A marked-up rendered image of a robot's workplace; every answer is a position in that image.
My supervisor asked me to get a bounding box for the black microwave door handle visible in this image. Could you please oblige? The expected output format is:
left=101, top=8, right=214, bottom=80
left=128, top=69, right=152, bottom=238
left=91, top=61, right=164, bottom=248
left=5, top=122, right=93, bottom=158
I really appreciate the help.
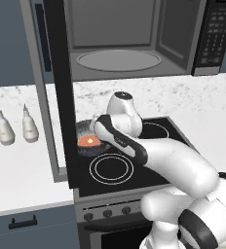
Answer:
left=34, top=3, right=53, bottom=73

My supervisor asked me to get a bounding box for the black oven knob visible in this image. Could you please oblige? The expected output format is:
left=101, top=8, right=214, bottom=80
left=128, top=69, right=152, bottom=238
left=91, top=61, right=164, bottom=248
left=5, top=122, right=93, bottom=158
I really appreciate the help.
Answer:
left=102, top=208, right=114, bottom=219
left=83, top=212, right=94, bottom=223
left=121, top=205, right=132, bottom=216

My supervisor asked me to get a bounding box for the dark bowl with waffle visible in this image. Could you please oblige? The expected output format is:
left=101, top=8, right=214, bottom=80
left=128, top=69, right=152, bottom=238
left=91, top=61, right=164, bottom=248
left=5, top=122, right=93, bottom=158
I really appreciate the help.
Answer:
left=75, top=119, right=113, bottom=158

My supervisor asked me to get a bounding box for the grey black microwave door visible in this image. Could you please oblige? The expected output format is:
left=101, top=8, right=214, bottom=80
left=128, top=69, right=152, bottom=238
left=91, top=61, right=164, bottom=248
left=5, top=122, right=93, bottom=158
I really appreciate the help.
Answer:
left=19, top=0, right=80, bottom=190

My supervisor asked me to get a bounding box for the black and grey microwave oven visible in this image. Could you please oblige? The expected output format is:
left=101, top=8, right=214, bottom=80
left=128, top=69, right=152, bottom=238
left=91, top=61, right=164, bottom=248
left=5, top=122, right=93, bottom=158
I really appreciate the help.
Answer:
left=63, top=0, right=226, bottom=83

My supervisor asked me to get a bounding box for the black drawer handle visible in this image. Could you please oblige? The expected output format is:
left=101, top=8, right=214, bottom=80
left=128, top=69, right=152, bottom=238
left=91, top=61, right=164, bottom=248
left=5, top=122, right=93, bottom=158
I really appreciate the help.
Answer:
left=8, top=214, right=39, bottom=231

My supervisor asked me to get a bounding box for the blue-grey drawer front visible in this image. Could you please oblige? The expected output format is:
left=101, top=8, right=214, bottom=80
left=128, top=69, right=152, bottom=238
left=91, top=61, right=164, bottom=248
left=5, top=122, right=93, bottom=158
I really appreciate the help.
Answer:
left=0, top=203, right=81, bottom=249

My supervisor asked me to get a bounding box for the white squeeze bottle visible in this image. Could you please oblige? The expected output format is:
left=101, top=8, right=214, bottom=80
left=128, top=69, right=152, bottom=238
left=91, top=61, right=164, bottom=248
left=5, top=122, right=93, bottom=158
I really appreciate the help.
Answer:
left=21, top=103, right=40, bottom=143
left=0, top=106, right=17, bottom=146

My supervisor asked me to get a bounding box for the stainless steel oven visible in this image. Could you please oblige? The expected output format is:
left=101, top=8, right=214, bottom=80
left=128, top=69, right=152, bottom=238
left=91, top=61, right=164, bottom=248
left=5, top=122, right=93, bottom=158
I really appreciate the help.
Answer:
left=73, top=184, right=171, bottom=249

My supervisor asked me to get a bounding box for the grey microwave turntable plate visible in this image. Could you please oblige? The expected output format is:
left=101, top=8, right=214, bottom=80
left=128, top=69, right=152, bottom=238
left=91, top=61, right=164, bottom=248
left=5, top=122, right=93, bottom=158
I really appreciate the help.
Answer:
left=76, top=49, right=163, bottom=73

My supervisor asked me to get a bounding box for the black glass hob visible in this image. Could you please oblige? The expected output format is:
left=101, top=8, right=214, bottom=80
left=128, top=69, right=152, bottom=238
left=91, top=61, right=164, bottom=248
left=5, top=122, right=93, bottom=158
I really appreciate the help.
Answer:
left=75, top=116, right=198, bottom=197

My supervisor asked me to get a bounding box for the black oven door handle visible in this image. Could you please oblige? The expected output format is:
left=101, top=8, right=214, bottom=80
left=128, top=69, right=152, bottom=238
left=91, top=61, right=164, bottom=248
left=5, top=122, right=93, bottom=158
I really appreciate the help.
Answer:
left=85, top=218, right=153, bottom=233

